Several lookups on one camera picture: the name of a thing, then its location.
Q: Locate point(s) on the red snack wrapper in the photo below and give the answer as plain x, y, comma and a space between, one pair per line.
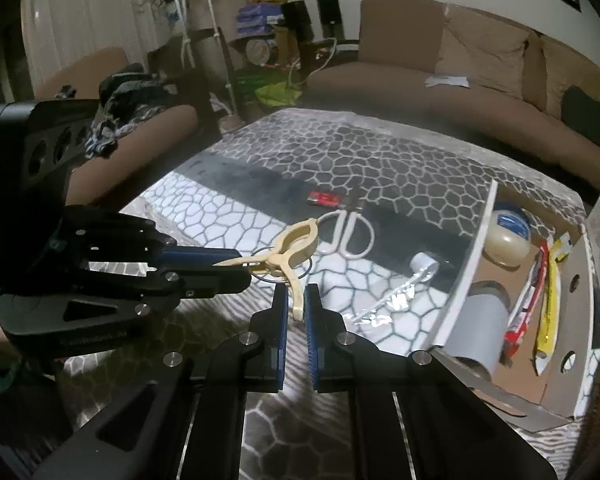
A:
324, 199

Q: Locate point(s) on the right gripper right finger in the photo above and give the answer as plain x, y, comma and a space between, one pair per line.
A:
341, 361

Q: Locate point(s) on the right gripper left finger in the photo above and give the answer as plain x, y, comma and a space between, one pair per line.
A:
252, 361

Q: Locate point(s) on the white paper on sofa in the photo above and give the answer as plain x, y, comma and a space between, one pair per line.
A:
450, 81

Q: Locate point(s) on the black cushion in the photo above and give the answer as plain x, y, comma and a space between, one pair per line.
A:
581, 113

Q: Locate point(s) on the patterned grey table cloth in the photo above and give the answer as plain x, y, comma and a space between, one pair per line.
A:
422, 192

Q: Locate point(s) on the clear tape roll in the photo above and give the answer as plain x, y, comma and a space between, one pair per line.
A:
508, 238

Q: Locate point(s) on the white handled scissors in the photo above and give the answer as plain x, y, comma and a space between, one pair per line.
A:
347, 216

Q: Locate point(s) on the green bag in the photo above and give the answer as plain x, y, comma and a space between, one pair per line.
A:
280, 94

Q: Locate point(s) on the brown armchair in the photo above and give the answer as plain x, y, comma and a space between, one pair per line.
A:
141, 157

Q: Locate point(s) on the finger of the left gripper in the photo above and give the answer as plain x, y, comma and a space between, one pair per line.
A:
182, 256
203, 282

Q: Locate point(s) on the brown sofa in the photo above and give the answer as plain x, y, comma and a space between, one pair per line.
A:
517, 78

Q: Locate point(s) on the white cardboard box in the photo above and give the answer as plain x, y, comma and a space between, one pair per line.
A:
562, 394

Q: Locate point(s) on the beige plastic clip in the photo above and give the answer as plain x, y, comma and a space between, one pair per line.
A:
293, 246

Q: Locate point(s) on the grey tumbler bottle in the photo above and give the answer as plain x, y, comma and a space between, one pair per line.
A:
478, 334

